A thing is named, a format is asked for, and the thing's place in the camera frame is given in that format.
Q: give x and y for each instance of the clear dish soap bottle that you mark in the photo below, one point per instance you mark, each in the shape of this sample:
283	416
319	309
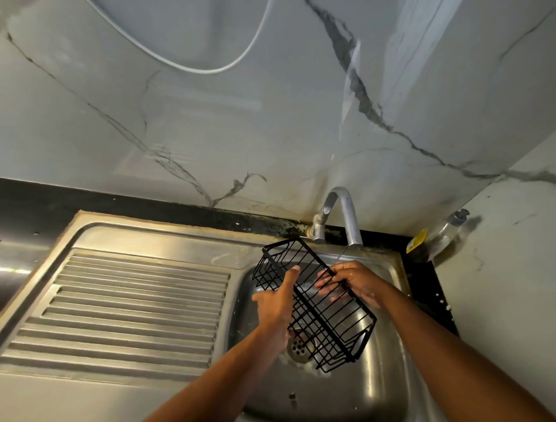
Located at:
438	234

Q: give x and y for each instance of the silver faucet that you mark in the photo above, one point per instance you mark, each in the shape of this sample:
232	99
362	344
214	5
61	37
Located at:
336	217

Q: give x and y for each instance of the person's right forearm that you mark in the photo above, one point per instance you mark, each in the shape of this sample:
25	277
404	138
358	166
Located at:
456	361

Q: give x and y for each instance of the person's right hand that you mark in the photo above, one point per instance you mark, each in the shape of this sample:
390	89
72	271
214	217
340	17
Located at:
358	281

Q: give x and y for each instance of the stainless steel sink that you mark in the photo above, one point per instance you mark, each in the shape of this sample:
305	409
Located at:
191	321

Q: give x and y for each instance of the person's left hand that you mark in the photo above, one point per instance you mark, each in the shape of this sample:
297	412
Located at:
274	306

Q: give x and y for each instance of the person's left forearm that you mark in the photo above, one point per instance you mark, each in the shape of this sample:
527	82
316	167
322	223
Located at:
226	374

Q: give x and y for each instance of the person's right fingers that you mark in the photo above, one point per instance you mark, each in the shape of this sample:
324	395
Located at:
331	281

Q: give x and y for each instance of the person's left thumb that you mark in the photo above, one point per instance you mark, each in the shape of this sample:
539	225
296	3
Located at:
292	281

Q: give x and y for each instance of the round sink drain strainer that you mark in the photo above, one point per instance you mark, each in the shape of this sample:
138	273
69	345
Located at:
299	345

